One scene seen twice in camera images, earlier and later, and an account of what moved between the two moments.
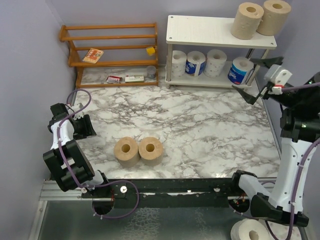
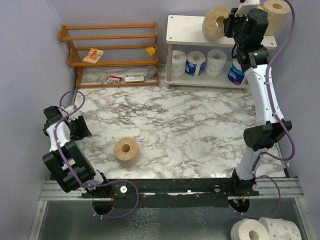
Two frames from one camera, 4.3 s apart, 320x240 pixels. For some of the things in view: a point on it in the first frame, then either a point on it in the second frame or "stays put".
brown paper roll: [275, 13] stays put
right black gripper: [268, 62] -> [227, 22]
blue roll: [195, 64] stays put
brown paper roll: [126, 151] stays put
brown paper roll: [151, 151] -> [212, 23]
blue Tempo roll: [239, 70] stays put
